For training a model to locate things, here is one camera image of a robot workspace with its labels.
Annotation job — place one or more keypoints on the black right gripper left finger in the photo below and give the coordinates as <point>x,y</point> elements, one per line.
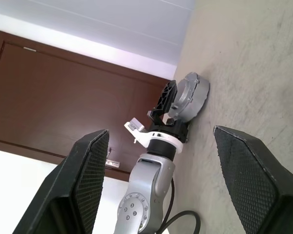
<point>68,185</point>

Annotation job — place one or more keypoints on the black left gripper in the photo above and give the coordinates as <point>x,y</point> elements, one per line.
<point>178,131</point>

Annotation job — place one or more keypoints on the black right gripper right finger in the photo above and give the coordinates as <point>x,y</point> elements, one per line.
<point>258,185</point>

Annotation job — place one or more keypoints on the grey ribbed motor lid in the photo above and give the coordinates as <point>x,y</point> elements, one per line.
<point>185,92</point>

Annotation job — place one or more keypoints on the brown wooden door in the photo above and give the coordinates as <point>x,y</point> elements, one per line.
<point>51,97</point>

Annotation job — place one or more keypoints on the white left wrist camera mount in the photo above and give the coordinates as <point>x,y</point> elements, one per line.
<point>141,137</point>

